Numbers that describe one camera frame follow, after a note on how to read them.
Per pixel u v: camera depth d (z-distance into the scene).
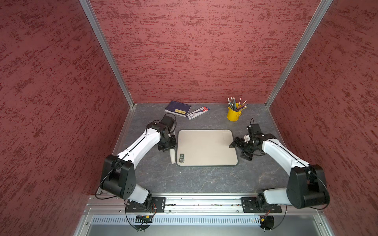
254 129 0.71
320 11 0.72
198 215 0.72
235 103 1.06
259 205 0.68
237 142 0.79
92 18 0.74
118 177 0.42
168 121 0.68
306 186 0.43
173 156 0.81
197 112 1.14
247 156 0.77
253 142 0.64
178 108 1.18
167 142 0.71
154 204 0.74
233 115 1.06
